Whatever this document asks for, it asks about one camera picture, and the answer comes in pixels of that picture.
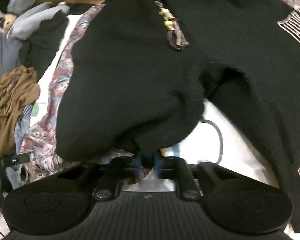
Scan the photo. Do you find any black knit sweater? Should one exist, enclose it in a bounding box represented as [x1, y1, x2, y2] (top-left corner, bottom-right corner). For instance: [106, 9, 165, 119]
[55, 0, 300, 234]

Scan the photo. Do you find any white cartoon print bedsheet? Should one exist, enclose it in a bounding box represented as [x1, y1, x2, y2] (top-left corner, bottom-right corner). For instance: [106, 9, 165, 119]
[20, 15, 278, 187]

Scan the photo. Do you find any floral patterned cloth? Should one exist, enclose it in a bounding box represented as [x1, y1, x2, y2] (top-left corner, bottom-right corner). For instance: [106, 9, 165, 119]
[20, 0, 300, 188]

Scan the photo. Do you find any brown crumpled garment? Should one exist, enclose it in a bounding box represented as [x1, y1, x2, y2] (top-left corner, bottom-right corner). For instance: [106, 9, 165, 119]
[0, 66, 40, 158]

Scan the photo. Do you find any black crumpled garment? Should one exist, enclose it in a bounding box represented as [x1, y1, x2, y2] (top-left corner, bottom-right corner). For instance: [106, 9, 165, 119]
[19, 3, 93, 80]

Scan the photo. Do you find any grey garment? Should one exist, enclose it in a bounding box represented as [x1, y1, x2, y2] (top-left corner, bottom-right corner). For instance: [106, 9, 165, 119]
[0, 33, 23, 79]

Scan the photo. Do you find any grey plush toy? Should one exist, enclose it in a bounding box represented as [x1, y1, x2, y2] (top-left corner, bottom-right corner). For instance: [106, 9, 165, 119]
[0, 2, 70, 40]

